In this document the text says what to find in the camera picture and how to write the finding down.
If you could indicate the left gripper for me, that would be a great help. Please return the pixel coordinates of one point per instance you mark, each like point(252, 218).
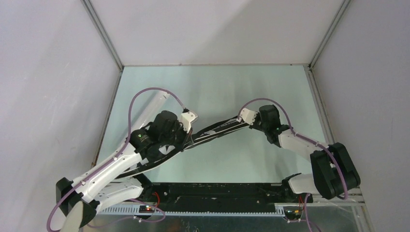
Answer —
point(186, 139)

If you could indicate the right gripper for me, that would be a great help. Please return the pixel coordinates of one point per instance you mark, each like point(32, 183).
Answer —
point(254, 125)

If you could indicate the black racket bag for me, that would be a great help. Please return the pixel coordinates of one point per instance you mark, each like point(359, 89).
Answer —
point(203, 136)

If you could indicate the white shuttlecock tube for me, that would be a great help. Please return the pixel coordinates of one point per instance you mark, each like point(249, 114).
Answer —
point(153, 106)

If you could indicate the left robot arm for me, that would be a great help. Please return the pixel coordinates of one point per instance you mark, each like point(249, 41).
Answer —
point(112, 181)

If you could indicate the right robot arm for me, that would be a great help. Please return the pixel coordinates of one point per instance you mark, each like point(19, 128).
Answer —
point(333, 172)

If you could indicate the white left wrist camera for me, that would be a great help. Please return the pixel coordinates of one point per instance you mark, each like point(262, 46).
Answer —
point(186, 119)

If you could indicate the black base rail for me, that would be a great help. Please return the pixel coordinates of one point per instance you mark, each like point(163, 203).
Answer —
point(220, 197)

